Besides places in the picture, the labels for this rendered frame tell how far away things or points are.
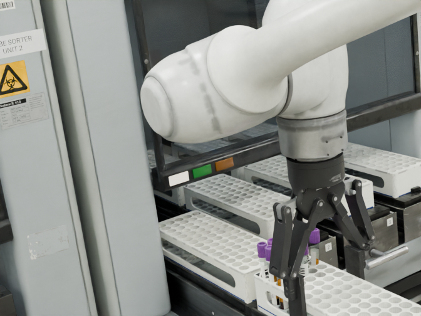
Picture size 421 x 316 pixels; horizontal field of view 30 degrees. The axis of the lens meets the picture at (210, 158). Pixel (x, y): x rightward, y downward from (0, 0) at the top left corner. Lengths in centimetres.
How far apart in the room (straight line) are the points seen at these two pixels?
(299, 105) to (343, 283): 29
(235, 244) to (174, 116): 49
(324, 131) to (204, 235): 42
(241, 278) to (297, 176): 24
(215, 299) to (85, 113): 36
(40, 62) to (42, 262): 31
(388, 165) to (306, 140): 64
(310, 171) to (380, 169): 59
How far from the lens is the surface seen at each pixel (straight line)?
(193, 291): 132
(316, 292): 112
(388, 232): 153
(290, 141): 101
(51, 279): 126
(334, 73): 98
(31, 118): 119
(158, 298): 136
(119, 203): 128
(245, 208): 145
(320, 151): 100
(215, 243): 131
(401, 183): 158
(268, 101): 86
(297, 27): 79
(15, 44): 117
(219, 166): 132
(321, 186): 102
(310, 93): 96
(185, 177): 129
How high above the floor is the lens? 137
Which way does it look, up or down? 16 degrees down
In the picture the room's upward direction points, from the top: 8 degrees counter-clockwise
